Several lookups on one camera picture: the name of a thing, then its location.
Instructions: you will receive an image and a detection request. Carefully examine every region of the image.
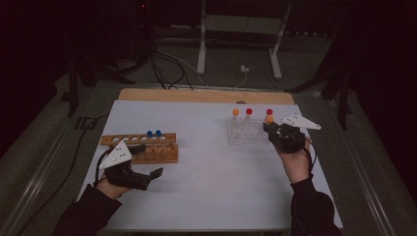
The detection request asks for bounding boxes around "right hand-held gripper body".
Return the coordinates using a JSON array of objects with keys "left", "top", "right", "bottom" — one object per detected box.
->
[{"left": 273, "top": 113, "right": 323, "bottom": 154}]

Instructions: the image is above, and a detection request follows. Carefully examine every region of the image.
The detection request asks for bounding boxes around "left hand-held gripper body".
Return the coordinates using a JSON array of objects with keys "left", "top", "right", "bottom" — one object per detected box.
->
[{"left": 97, "top": 140, "right": 153, "bottom": 192}]

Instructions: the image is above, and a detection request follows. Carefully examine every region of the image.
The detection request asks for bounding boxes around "wooden test tube rack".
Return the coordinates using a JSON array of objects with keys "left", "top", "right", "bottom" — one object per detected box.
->
[{"left": 99, "top": 132, "right": 180, "bottom": 165}]

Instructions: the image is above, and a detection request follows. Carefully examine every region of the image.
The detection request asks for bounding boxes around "clear plastic test tube rack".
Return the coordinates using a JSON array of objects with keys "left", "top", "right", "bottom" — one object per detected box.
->
[{"left": 226, "top": 116, "right": 274, "bottom": 147}]

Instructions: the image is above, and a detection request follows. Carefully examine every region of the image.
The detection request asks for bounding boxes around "person's right hand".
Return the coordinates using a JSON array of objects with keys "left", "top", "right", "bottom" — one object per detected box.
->
[{"left": 276, "top": 137, "right": 314, "bottom": 185}]

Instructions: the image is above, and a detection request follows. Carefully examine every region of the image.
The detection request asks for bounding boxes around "person's left hand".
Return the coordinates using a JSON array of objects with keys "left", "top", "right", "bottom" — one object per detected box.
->
[{"left": 95, "top": 176, "right": 132, "bottom": 201}]

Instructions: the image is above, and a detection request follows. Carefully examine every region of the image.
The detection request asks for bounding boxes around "white table mat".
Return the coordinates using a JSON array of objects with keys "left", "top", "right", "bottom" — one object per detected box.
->
[{"left": 66, "top": 99, "right": 344, "bottom": 232}]

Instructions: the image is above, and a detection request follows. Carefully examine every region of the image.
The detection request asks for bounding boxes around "black angled stand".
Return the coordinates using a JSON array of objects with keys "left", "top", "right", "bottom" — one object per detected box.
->
[{"left": 284, "top": 65, "right": 353, "bottom": 131}]

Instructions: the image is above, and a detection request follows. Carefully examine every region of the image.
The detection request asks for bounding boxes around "black stand leg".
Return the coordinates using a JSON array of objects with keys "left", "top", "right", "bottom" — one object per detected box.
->
[{"left": 67, "top": 55, "right": 82, "bottom": 118}]

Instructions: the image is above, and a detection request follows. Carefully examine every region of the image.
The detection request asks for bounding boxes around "dark power strip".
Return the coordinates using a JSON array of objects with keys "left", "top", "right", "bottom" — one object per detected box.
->
[{"left": 284, "top": 29, "right": 330, "bottom": 37}]

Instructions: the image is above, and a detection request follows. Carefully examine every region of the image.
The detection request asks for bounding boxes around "white metal stand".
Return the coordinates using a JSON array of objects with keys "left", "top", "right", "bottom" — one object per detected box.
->
[{"left": 196, "top": 0, "right": 293, "bottom": 81}]

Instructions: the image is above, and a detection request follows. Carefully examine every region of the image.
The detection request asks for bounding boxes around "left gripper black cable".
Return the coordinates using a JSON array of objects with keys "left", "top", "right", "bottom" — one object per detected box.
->
[{"left": 93, "top": 147, "right": 116, "bottom": 188}]

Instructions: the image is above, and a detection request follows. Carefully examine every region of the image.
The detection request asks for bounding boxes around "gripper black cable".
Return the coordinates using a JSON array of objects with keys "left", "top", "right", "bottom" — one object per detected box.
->
[
  {"left": 304, "top": 137, "right": 319, "bottom": 175},
  {"left": 93, "top": 147, "right": 116, "bottom": 188}
]

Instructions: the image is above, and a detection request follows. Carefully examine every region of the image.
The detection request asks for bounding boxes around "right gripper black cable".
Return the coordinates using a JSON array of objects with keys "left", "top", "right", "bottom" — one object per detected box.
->
[{"left": 304, "top": 137, "right": 319, "bottom": 175}]

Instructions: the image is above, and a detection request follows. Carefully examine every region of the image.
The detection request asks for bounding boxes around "white floor cable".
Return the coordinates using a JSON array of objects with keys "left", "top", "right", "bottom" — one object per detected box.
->
[{"left": 156, "top": 48, "right": 250, "bottom": 89}]

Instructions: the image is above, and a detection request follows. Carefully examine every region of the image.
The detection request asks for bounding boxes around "tangle of black cables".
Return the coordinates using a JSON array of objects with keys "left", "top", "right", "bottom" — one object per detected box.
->
[{"left": 149, "top": 42, "right": 195, "bottom": 90}]

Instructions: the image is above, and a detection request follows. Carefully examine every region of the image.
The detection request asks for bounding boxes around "metal floor rail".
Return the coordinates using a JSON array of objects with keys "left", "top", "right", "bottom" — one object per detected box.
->
[
  {"left": 0, "top": 88, "right": 99, "bottom": 236},
  {"left": 324, "top": 94, "right": 399, "bottom": 236}
]

